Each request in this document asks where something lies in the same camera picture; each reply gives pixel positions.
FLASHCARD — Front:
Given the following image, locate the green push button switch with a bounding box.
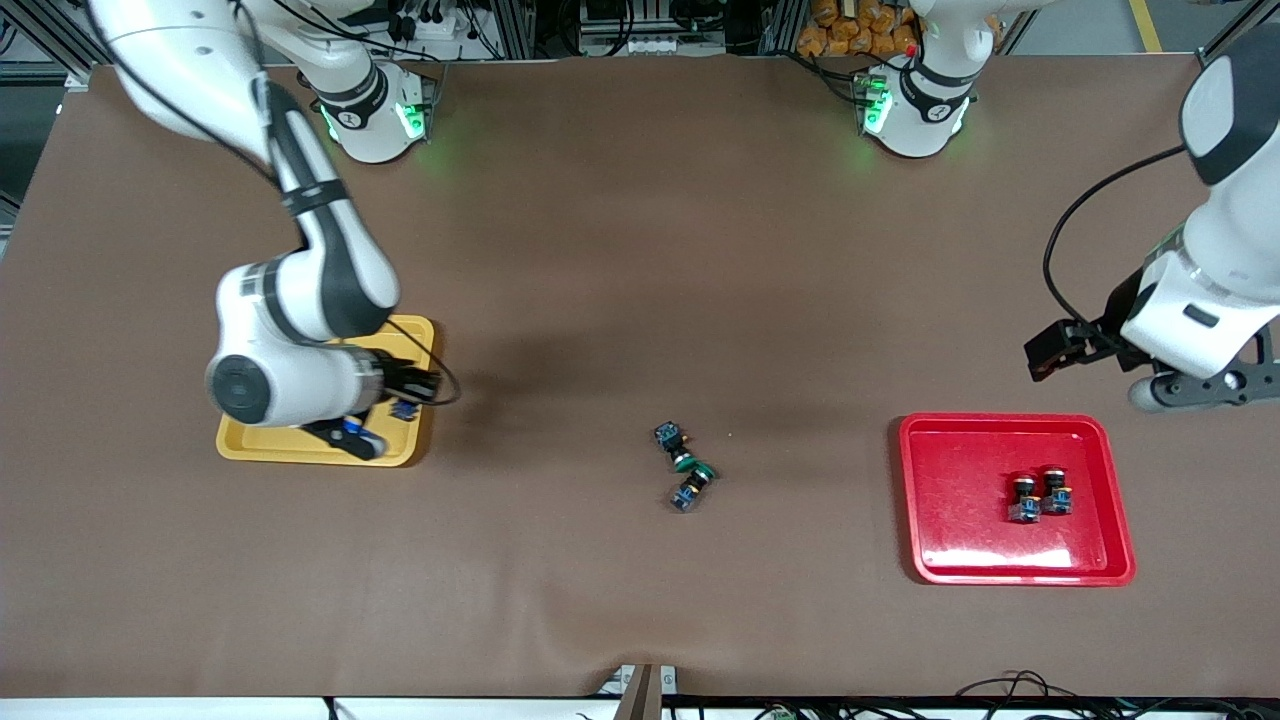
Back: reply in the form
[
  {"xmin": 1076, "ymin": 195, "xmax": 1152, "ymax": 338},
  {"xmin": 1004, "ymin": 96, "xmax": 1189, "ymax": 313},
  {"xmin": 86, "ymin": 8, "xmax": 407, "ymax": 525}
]
[
  {"xmin": 654, "ymin": 420, "xmax": 698, "ymax": 473},
  {"xmin": 670, "ymin": 462, "xmax": 719, "ymax": 514}
]

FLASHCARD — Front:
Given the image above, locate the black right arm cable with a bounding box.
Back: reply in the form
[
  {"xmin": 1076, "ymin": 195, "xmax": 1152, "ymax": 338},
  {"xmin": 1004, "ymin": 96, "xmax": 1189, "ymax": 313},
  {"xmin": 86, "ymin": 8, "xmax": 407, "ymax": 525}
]
[{"xmin": 395, "ymin": 320, "xmax": 463, "ymax": 408}]

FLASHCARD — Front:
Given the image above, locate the metal table edge bracket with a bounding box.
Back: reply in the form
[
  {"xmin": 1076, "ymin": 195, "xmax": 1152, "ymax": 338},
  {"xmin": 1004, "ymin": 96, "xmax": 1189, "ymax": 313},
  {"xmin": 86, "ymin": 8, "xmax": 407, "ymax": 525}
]
[{"xmin": 600, "ymin": 663, "xmax": 679, "ymax": 720}]

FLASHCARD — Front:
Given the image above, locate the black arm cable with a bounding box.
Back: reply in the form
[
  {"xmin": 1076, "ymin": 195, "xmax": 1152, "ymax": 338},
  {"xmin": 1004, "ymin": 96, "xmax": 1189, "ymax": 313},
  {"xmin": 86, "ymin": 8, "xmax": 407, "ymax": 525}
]
[
  {"xmin": 395, "ymin": 320, "xmax": 463, "ymax": 408},
  {"xmin": 1043, "ymin": 145, "xmax": 1191, "ymax": 331}
]

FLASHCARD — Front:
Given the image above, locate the orange packets pile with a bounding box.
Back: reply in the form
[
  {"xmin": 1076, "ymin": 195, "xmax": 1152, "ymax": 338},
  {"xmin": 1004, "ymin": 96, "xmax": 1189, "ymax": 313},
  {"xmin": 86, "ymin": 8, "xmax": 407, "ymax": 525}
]
[{"xmin": 797, "ymin": 0, "xmax": 921, "ymax": 58}]

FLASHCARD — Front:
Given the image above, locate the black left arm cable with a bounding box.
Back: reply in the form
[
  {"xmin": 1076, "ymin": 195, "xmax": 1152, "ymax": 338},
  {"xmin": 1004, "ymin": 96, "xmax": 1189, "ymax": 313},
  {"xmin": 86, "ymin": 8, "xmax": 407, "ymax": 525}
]
[{"xmin": 1043, "ymin": 145, "xmax": 1191, "ymax": 331}]

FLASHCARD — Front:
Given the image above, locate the aluminium frame profile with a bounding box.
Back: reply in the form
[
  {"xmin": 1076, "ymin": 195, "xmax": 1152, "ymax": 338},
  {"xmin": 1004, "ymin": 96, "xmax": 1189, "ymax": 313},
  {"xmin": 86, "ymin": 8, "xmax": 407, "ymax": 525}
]
[
  {"xmin": 0, "ymin": 0, "xmax": 101, "ymax": 91},
  {"xmin": 1195, "ymin": 0, "xmax": 1280, "ymax": 66}
]

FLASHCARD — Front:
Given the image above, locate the yellow plastic tray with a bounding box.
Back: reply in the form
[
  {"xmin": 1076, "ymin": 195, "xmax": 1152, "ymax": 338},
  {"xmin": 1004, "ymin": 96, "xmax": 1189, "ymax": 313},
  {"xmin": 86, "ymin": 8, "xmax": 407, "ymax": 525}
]
[{"xmin": 215, "ymin": 315, "xmax": 438, "ymax": 468}]

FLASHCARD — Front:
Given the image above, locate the white power strip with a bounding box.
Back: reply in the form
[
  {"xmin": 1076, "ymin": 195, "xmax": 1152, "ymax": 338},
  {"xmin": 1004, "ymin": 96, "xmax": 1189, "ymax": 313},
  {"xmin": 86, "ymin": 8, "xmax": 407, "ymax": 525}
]
[{"xmin": 385, "ymin": 0, "xmax": 471, "ymax": 43}]

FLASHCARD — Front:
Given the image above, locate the black floor cables bundle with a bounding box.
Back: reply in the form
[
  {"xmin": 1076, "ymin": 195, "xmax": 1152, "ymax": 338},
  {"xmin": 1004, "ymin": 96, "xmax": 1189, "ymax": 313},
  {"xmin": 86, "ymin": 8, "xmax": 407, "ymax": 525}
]
[{"xmin": 955, "ymin": 670, "xmax": 1280, "ymax": 720}]

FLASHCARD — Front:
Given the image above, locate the red plastic tray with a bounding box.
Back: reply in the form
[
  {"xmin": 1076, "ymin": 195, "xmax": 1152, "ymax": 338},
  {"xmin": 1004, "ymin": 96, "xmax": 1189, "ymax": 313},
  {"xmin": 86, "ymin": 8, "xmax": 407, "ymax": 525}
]
[{"xmin": 897, "ymin": 413, "xmax": 1138, "ymax": 587}]

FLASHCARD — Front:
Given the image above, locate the brown table mat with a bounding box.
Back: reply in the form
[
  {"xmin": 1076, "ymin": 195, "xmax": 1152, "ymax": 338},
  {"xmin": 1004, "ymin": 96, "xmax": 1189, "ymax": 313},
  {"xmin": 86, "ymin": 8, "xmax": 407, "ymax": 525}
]
[{"xmin": 0, "ymin": 55, "xmax": 1280, "ymax": 699}]

